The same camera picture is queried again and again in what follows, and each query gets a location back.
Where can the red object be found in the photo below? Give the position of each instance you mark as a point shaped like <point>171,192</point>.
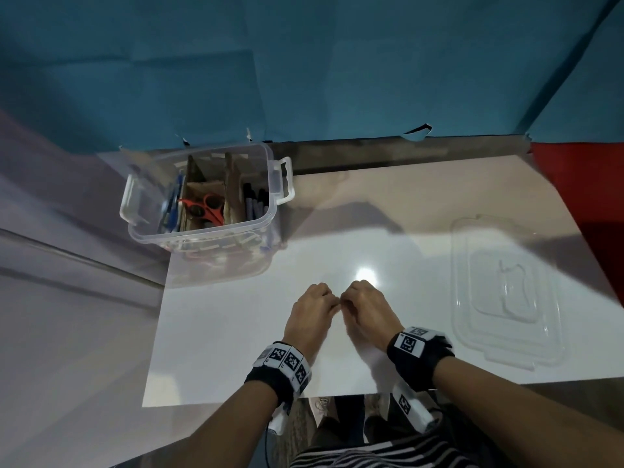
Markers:
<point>585,199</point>

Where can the person's right forearm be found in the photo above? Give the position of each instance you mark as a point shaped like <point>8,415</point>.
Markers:
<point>531,409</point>

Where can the blue backdrop cloth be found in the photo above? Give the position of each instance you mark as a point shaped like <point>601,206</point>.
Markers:
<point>292,58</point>

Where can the person's right hand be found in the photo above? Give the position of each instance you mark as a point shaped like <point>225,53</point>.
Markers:
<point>368,311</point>

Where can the clear plastic lid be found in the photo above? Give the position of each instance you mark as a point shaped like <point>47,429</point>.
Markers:
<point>502,292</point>

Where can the clear plastic storage box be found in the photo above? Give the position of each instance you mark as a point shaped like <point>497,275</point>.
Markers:
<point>141,204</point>

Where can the pile of blue white pens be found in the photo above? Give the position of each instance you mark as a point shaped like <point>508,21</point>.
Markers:
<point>170,204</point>

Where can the brown cardboard divider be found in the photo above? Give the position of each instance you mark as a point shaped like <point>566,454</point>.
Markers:
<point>231,190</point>

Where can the white shoe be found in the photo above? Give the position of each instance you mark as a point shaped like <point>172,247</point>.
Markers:
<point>322,409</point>
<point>373,409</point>

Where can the black capped marker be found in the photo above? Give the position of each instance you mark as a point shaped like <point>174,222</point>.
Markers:
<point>248,199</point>

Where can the striped shirt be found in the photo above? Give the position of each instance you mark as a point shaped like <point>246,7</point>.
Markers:
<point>380,455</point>

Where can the black marker pen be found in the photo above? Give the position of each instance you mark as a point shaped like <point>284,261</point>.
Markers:
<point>257,202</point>
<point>264,198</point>

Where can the person's left hand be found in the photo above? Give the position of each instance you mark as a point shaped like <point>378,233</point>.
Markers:
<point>309,319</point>

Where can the person's left forearm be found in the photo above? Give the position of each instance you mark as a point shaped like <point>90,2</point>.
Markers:
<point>214,428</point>

